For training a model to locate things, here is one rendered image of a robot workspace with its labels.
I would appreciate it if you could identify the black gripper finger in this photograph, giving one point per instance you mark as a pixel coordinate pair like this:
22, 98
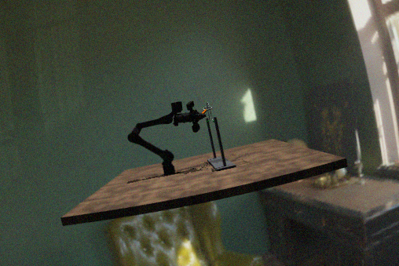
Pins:
197, 114
197, 118

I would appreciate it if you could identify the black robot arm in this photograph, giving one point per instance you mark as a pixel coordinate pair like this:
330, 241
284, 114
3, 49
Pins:
168, 167

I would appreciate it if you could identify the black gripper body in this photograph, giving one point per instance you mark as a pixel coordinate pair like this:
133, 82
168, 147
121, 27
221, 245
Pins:
188, 117

